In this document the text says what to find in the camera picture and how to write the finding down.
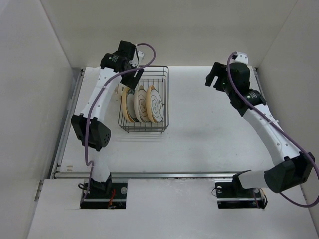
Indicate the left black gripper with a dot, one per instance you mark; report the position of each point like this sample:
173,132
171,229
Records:
131,81

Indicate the yellow-backed white plate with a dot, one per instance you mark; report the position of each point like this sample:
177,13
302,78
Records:
154,105

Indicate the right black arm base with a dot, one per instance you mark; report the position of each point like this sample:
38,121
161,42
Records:
228,197

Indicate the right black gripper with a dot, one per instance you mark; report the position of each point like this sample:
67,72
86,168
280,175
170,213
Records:
219,69

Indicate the aluminium table rail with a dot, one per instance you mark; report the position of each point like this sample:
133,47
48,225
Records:
205,136

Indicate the grey wire dish rack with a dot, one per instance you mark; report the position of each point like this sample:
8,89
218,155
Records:
159,77

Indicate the yellow plate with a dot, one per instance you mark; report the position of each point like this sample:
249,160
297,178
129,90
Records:
124,109

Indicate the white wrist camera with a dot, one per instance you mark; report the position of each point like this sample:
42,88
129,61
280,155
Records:
239,57
138,57

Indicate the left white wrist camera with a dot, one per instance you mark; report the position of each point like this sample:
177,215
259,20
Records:
138,57

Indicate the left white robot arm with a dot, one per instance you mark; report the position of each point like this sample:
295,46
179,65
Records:
121,67

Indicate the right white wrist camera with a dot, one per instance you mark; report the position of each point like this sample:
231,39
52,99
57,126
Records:
239,57

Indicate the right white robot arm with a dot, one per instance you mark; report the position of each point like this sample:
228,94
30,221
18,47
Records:
291,166

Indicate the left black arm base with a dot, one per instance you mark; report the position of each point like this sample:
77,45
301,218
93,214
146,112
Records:
113,198

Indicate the white plate green lettered rim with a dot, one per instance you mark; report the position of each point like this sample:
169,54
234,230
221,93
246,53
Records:
130,105

